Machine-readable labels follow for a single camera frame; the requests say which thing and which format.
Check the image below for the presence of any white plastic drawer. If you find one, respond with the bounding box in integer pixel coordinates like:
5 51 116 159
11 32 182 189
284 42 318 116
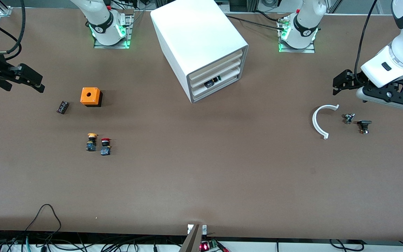
189 59 242 88
191 67 241 102
188 50 243 79

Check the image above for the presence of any green mushroom push button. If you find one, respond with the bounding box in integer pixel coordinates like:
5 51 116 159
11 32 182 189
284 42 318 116
204 75 221 89

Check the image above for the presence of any yellow mushroom push button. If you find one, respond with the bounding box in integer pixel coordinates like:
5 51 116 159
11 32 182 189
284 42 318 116
86 133 98 152

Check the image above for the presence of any red mushroom push button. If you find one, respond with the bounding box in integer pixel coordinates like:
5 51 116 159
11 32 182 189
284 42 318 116
100 138 112 156

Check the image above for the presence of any white drawer cabinet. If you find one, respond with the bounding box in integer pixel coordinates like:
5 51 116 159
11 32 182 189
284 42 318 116
150 0 249 104

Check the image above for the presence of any white curved plastic piece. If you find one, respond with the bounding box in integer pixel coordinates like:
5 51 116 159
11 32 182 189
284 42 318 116
312 104 340 140

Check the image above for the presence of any circuit board with red LED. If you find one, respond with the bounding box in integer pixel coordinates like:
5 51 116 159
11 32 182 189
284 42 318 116
200 240 220 252

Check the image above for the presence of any aluminium profile bar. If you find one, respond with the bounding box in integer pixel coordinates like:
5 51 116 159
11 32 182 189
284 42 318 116
178 224 207 252

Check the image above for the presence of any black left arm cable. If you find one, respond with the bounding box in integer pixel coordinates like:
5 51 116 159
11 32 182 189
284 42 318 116
354 0 379 84

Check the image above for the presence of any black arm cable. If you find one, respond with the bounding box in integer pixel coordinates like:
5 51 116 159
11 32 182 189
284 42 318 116
0 0 26 61
354 0 379 84

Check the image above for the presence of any small black switch component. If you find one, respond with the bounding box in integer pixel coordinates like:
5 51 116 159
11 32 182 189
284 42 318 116
357 120 373 134

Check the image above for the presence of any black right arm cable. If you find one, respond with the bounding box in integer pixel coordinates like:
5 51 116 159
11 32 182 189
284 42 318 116
0 0 26 61

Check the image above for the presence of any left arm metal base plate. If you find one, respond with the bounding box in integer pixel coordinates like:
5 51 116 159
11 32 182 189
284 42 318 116
278 17 316 54

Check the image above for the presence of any orange button enclosure box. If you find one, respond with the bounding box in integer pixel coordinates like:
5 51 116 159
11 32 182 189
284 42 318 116
80 87 102 107

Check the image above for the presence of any black cable behind cabinet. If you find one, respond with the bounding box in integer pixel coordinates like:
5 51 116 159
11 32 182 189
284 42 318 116
224 14 287 31

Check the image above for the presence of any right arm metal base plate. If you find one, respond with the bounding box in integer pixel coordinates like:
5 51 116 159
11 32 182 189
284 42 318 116
93 10 133 49

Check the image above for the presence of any thin black looped cable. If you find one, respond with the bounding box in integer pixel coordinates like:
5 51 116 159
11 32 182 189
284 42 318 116
25 204 62 233

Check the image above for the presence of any black coiled cable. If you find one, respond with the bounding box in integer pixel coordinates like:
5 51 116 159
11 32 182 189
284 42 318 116
329 239 365 252

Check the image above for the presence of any black cable bundle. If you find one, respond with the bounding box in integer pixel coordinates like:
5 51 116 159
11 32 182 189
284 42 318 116
0 230 188 252

